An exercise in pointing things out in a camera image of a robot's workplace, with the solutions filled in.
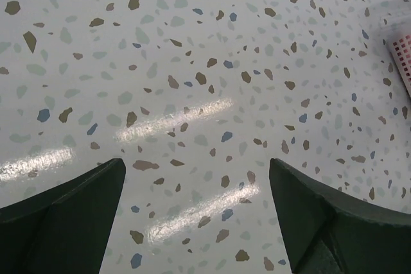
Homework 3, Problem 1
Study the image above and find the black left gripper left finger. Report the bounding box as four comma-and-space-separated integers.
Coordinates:
1, 158, 126, 273

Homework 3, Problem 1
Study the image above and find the white plastic laundry basket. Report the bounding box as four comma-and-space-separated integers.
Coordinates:
369, 0, 410, 96

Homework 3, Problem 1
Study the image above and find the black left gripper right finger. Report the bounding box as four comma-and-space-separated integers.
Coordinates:
269, 158, 410, 273

